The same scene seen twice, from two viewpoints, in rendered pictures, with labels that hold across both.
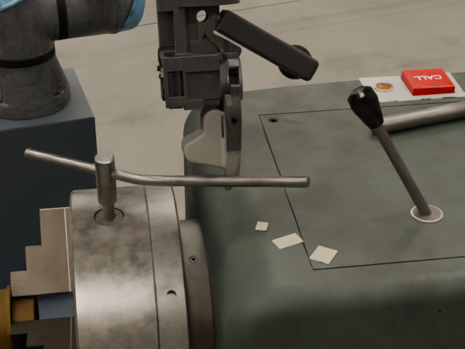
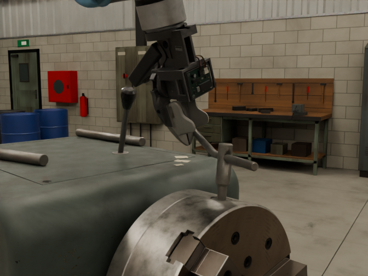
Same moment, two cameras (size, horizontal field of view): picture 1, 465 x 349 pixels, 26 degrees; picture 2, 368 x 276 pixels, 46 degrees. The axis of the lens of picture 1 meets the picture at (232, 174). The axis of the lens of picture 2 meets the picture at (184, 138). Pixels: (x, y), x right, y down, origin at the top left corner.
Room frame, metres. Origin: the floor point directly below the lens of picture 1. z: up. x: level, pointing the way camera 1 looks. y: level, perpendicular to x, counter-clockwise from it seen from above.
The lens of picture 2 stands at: (1.40, 0.62, 1.42)
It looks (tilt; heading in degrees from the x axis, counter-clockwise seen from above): 8 degrees down; 233
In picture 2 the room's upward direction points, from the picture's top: straight up
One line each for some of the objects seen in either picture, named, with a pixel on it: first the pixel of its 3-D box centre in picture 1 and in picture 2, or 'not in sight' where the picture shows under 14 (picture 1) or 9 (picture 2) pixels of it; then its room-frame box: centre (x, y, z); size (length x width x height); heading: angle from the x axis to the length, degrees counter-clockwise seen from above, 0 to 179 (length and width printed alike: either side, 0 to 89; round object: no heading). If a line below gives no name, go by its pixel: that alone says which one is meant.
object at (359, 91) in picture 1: (365, 106); (127, 98); (0.97, -0.14, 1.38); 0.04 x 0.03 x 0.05; 98
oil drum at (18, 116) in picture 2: not in sight; (21, 141); (-0.60, -6.30, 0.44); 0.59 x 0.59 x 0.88
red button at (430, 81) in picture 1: (427, 84); not in sight; (1.27, -0.27, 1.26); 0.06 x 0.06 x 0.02; 8
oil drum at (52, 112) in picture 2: not in sight; (51, 133); (-1.32, -6.92, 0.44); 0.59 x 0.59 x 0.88
